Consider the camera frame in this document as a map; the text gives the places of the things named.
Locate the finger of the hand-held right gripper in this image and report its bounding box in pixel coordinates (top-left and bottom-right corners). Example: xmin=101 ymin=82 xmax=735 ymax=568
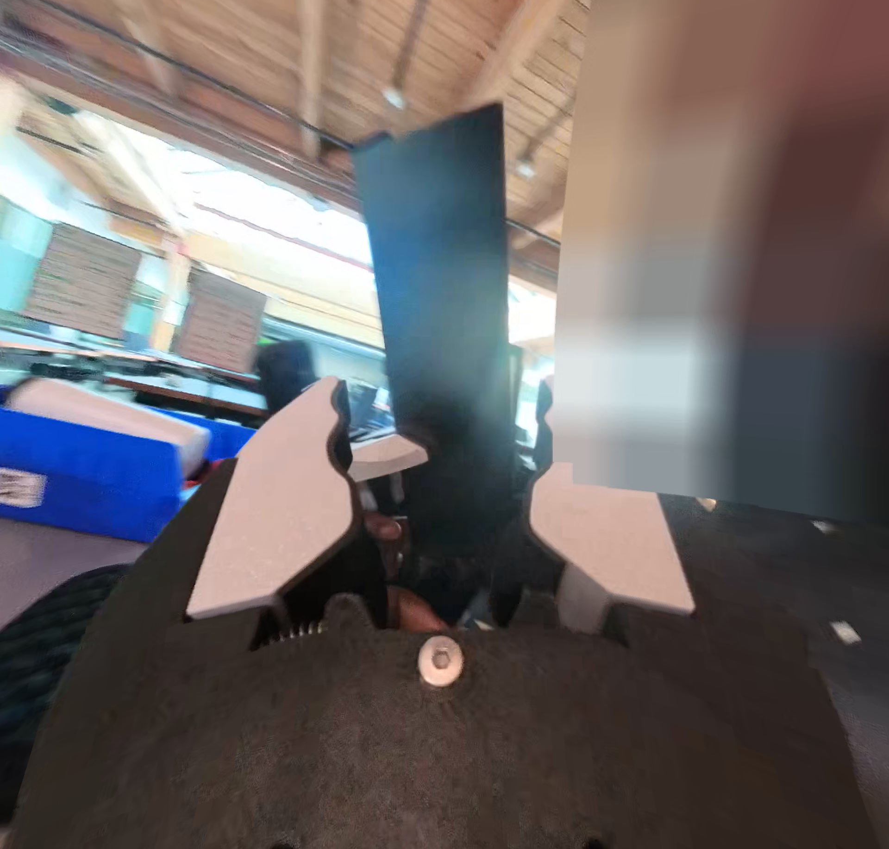
xmin=346 ymin=435 xmax=429 ymax=483

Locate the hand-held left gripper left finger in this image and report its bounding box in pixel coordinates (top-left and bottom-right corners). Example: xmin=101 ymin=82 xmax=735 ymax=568
xmin=184 ymin=377 xmax=363 ymax=621

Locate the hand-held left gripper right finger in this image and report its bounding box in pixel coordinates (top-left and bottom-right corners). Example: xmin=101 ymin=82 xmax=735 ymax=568
xmin=526 ymin=382 xmax=697 ymax=636

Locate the black rectangular plate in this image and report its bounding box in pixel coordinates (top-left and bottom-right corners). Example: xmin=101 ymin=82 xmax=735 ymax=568
xmin=349 ymin=102 xmax=518 ymax=475

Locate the blue plastic bin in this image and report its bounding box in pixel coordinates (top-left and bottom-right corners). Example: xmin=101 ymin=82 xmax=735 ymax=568
xmin=0 ymin=385 xmax=259 ymax=546

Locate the person's left hand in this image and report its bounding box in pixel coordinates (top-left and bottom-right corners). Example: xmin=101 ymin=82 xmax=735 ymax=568
xmin=389 ymin=584 xmax=452 ymax=633

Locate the person's right hand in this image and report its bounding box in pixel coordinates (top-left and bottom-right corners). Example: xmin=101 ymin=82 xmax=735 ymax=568
xmin=364 ymin=512 xmax=406 ymax=578

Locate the white paper roll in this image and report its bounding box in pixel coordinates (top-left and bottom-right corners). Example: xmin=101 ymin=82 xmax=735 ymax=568
xmin=6 ymin=377 xmax=213 ymax=480

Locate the black framed whiteboard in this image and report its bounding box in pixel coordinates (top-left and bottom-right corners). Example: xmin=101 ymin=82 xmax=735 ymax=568
xmin=26 ymin=222 xmax=144 ymax=340
xmin=175 ymin=267 xmax=269 ymax=375

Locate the black printed shirt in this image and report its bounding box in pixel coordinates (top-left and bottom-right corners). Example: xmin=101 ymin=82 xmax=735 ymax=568
xmin=660 ymin=493 xmax=889 ymax=849

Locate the black quilted cushion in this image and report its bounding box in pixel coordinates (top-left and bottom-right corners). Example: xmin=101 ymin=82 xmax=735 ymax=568
xmin=0 ymin=563 xmax=134 ymax=767

